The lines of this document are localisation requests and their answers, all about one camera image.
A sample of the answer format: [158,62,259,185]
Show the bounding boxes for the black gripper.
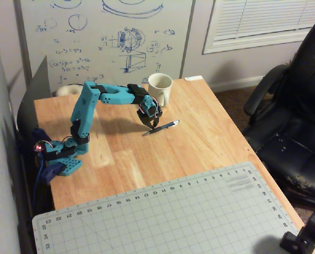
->
[136,107,164,130]

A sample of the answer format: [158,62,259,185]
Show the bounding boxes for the dark blue ballpoint pen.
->
[142,120,181,137]

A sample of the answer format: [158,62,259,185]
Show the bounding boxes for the blue robot arm with base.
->
[44,81,158,177]

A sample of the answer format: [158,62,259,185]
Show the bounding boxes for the cream ceramic mug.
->
[148,73,173,108]

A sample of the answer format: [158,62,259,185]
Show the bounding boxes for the whiteboard with blue drawings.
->
[14,0,196,91]

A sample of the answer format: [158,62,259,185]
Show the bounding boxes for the white tape roll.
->
[56,84,83,97]

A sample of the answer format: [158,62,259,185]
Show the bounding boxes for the grey gridded cutting mat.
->
[32,161,306,254]

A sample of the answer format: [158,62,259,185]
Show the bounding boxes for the dark blue table clamp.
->
[31,128,66,186]

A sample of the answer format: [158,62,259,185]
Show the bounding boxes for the black motor controller board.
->
[32,140,46,153]

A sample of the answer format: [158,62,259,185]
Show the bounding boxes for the grey flat panel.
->
[15,55,52,133]

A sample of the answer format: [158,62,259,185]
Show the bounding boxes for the black leather office chair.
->
[243,13,315,212]

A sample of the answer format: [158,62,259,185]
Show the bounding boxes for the white window blinds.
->
[202,0,315,55]

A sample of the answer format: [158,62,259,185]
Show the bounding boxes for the blue USB cable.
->
[32,152,46,214]

